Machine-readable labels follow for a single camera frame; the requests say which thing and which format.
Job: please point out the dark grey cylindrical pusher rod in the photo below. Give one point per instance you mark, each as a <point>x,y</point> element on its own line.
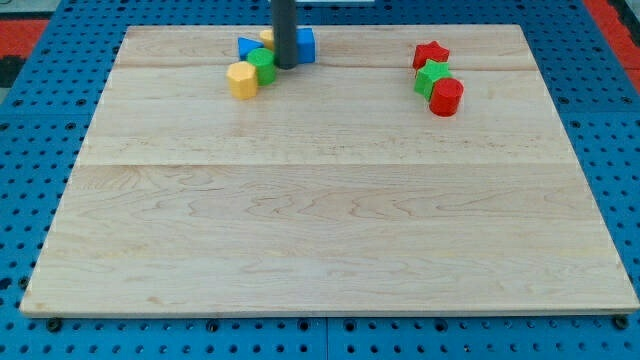
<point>285,33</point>

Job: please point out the green cylinder block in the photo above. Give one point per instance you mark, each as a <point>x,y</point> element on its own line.
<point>263,60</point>

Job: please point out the blue triangle block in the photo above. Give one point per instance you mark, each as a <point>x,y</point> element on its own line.
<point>246,45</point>

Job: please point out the yellow block behind rod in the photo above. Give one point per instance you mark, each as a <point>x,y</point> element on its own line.
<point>266,36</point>

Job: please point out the blue cube block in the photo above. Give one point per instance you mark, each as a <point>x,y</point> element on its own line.
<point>306,45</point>

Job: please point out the yellow hexagon block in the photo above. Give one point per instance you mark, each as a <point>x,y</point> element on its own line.
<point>242,80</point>

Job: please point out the red star block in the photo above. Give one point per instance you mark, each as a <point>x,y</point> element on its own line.
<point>429,51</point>

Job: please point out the green star block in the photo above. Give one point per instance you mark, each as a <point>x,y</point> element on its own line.
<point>428,75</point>

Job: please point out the red cylinder block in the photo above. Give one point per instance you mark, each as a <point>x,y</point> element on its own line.
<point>446,97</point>

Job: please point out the light wooden board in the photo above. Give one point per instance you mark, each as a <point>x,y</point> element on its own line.
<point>333,192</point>

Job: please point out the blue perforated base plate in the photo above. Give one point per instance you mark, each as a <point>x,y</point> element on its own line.
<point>48,110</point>

